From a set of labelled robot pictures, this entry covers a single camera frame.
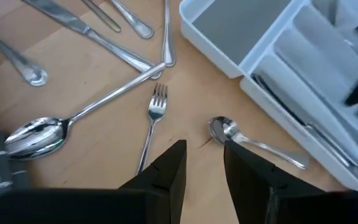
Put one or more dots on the silver teaspoon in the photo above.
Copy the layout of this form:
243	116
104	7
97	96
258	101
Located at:
224	129

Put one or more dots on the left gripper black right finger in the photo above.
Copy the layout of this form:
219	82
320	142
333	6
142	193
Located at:
291	208

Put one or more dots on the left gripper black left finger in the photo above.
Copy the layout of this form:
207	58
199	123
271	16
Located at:
104	208

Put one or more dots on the white plastic cutlery tray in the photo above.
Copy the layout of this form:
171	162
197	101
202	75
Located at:
238	28

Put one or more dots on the large silver spoon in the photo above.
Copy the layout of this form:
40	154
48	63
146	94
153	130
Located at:
36	137

